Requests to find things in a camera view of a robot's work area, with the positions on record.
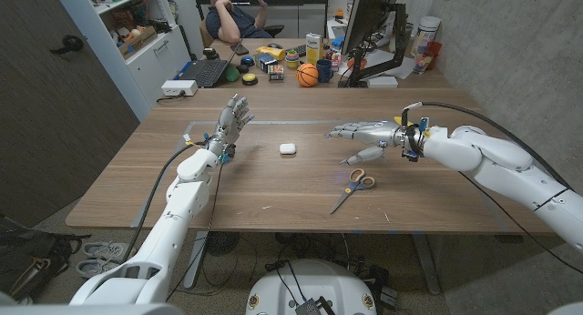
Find black monitor stand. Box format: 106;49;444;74
337;3;409;88

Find white cylindrical canister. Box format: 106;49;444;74
410;15;443;57

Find blue box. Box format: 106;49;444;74
254;53;279;74

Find yellow white carton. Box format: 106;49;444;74
305;32;324;66

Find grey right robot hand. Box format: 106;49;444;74
324;120;406;167

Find orange mini basketball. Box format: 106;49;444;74
296;62;320;88

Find white shelf cabinet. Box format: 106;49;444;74
51;0;192;123

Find red cup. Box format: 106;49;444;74
424;40;444;59

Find white sneaker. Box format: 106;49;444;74
81;241;129;261
75;259;122;279

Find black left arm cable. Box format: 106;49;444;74
121;140;209;264

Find black round floor fan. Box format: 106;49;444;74
205;231;241;257

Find black computer monitor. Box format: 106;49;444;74
341;0;402;56

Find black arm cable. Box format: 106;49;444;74
400;101;583;276
121;140;209;264

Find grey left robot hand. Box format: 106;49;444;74
205;94;255;159

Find yellow bottle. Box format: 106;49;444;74
255;46;287;62

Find white flat box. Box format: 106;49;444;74
366;76;400;89

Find white robot torso base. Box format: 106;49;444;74
244;259;378;315

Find white power strip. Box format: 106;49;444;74
160;79;199;97

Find orange handled scissors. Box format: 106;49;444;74
329;168;377;215

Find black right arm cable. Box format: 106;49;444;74
400;101;583;276

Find dark blue mug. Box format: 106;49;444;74
316;58;335;84

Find cardboard box with items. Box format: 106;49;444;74
116;25;159;60

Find black laptop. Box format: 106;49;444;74
179;35;246;89

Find person in dark shirt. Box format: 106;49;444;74
203;0;274;46

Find black bag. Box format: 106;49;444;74
0;214;92;302

